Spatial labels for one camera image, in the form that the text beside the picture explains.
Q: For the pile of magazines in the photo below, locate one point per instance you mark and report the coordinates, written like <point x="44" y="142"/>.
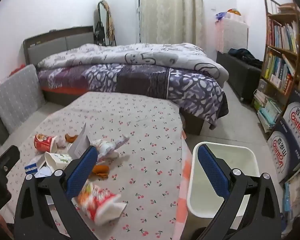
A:
<point x="296" y="192"/>

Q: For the red instant noodle cup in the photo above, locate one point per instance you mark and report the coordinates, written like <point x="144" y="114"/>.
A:
<point x="43" y="142"/>

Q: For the white folded paper sheet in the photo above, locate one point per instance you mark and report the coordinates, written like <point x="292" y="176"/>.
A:
<point x="80" y="142"/>

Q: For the tan plaid scarf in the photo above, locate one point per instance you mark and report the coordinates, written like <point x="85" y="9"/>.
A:
<point x="110" y="22"/>

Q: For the purple patterned blanket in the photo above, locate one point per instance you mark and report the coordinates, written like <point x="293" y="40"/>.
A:
<point x="140" y="80"/>

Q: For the red bed sheet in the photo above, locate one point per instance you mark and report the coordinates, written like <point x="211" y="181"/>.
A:
<point x="62" y="90"/>

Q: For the white cartoon print quilt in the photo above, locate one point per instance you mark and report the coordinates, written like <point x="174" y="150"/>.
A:
<point x="152" y="55"/>

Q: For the cream lace curtain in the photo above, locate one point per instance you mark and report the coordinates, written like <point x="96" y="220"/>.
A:
<point x="170" y="12"/>

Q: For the row of upright books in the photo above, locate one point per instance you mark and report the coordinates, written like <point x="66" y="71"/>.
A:
<point x="277" y="67"/>
<point x="282" y="35"/>

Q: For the dark clothes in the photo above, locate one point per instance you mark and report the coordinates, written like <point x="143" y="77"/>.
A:
<point x="245" y="56"/>

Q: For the small orange toy carrot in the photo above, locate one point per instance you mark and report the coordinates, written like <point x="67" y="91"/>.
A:
<point x="100" y="170"/>

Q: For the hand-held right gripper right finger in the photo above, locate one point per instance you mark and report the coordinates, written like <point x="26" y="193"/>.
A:
<point x="212" y="170"/>

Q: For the pink and white cabinet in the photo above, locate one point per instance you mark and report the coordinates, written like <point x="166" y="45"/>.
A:
<point x="232" y="35"/>

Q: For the dark storage bench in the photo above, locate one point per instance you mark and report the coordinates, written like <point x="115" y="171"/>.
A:
<point x="235" y="75"/>

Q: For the white plastic trash bin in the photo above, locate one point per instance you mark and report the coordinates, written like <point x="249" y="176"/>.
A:
<point x="236" y="155"/>

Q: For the wooden bookshelf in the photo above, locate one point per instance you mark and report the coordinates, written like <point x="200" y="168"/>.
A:
<point x="267" y="10"/>

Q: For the grey checked cushion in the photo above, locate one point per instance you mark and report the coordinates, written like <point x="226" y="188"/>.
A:
<point x="17" y="92"/>

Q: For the large orange peel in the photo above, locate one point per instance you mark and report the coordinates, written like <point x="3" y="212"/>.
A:
<point x="71" y="138"/>

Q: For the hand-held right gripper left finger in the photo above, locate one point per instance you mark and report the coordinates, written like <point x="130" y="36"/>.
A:
<point x="81" y="170"/>

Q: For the standing mirror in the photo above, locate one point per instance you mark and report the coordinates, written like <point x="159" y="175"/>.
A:
<point x="102" y="12"/>

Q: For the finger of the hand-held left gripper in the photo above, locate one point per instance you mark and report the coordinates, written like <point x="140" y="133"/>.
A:
<point x="7" y="158"/>

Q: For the bed with grey headboard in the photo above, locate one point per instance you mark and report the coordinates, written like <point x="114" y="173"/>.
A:
<point x="65" y="42"/>

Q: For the colourful toys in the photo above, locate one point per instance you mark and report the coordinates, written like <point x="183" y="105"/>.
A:
<point x="227" y="13"/>

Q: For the white carton with green print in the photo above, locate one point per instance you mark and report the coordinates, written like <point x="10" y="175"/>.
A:
<point x="56" y="161"/>

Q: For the red and white snack packet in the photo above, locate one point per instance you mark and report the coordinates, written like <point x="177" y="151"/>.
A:
<point x="97" y="200"/>

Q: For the cherry print tablecloth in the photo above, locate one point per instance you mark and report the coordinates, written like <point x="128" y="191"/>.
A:
<point x="140" y="130"/>

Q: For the black bag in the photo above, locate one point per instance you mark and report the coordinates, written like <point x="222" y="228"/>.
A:
<point x="99" y="33"/>

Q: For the red cloth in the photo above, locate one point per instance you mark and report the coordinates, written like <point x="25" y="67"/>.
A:
<point x="18" y="69"/>

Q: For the blue and white printed carton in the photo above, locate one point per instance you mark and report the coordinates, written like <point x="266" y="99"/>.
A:
<point x="282" y="155"/>
<point x="298" y="122"/>

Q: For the stack of lying books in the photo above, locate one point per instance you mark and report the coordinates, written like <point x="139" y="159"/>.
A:
<point x="267" y="110"/>

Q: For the crumpled white purple wrapper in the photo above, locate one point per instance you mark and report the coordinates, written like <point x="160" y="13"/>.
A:
<point x="107" y="147"/>

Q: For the blue and white box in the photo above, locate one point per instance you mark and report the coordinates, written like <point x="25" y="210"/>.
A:
<point x="31" y="168"/>

